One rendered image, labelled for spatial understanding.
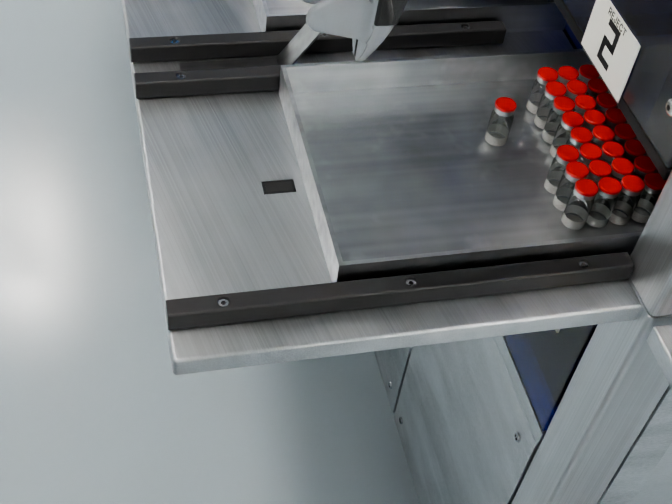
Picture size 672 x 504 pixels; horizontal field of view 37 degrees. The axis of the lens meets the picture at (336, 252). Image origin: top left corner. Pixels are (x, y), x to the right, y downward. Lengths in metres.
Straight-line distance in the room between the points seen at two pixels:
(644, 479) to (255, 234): 0.53
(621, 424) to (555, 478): 0.12
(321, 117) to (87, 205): 1.20
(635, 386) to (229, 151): 0.44
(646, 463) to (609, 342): 0.22
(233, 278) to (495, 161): 0.29
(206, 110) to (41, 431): 0.94
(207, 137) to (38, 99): 1.46
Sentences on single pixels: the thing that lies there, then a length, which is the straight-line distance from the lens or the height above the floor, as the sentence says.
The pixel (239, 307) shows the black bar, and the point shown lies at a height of 0.90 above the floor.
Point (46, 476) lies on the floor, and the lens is 1.76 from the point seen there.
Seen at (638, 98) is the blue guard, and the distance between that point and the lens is 0.88.
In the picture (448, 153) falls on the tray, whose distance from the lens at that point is 0.97.
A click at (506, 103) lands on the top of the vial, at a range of 0.97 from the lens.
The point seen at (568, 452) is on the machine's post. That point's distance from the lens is 1.08.
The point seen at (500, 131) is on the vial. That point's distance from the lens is 0.98.
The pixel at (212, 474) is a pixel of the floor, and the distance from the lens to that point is 1.74.
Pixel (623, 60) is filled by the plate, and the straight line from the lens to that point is 0.90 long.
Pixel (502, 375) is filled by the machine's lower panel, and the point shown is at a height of 0.56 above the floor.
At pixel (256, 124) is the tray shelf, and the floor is 0.88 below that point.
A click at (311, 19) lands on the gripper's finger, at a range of 0.68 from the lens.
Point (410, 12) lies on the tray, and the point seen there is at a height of 0.91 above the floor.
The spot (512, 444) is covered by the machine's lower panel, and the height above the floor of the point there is 0.52.
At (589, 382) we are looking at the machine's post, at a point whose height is 0.74.
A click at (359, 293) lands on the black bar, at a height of 0.90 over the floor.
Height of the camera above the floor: 1.52
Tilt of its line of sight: 48 degrees down
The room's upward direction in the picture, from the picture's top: 9 degrees clockwise
